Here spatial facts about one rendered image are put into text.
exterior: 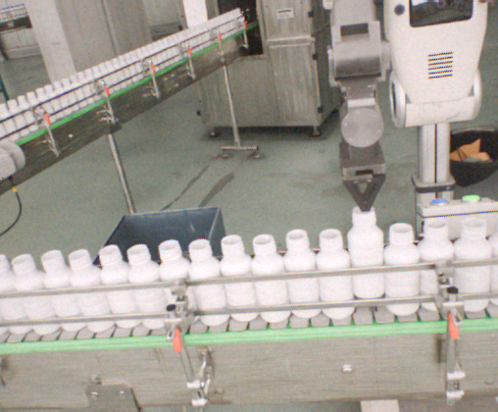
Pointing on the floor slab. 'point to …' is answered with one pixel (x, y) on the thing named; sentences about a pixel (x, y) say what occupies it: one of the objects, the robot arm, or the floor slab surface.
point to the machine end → (273, 69)
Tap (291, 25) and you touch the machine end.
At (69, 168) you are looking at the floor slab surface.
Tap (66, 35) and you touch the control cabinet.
